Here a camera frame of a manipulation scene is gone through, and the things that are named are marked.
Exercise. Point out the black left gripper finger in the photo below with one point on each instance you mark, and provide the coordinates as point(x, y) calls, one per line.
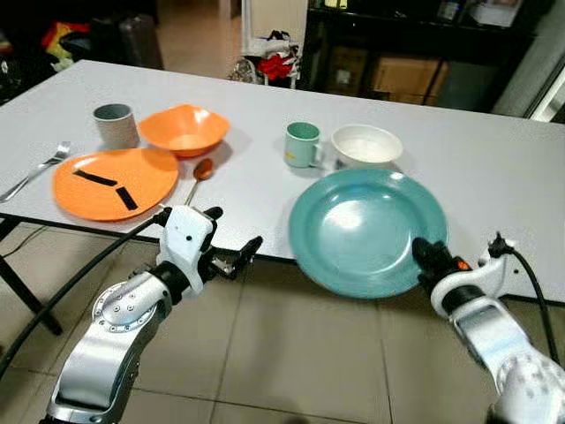
point(213, 213)
point(249, 248)

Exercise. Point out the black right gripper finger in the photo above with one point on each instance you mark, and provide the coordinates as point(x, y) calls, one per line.
point(430, 256)

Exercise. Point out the spoon with orange bowl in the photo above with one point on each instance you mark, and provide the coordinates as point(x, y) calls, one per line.
point(203, 170)

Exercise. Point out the teal plate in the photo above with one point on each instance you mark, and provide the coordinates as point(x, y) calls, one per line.
point(366, 230)

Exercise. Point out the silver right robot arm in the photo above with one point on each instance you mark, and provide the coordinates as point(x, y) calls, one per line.
point(512, 371)

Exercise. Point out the short black strip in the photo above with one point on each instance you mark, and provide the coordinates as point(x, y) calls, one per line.
point(127, 198)

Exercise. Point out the orange bowl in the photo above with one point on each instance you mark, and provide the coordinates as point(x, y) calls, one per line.
point(181, 128)

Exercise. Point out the orange flat plate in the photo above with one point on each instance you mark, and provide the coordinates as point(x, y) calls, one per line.
point(106, 199)

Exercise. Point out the green mug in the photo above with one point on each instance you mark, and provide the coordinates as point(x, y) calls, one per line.
point(302, 146)

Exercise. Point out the long black strip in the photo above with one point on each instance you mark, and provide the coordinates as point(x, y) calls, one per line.
point(95, 178)

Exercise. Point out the grey cup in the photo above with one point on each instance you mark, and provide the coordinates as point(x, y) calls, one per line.
point(116, 131)

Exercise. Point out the white bowl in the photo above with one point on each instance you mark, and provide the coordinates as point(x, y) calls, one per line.
point(366, 146)

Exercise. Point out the patterned bag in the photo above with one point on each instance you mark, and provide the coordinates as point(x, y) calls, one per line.
point(244, 71)

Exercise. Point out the red fabric item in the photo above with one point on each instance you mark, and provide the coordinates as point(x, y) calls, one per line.
point(276, 68)

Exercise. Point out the large light cardboard box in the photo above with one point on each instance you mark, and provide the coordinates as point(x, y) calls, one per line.
point(408, 77)

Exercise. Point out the silver metal fork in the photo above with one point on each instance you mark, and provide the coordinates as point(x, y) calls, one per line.
point(31, 177)

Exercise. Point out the dark suitcase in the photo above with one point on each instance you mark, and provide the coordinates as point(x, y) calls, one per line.
point(141, 40)

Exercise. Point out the dark brown cardboard box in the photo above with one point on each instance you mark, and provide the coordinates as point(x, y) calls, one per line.
point(349, 69)

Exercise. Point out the black table leg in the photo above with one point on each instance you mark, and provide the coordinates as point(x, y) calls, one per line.
point(26, 283)

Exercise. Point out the white rack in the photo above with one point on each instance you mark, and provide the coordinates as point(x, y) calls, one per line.
point(274, 22)

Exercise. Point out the black shelf unit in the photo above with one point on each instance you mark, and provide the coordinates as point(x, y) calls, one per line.
point(424, 35)

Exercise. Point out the red and yellow toy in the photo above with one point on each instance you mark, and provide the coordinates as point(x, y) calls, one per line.
point(64, 40)

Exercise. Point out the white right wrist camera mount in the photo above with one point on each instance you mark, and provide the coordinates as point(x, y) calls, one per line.
point(483, 278)

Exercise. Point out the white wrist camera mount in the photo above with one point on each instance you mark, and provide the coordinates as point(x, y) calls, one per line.
point(483, 278)
point(187, 238)

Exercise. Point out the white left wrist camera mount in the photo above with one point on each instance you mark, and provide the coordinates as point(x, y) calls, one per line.
point(187, 238)

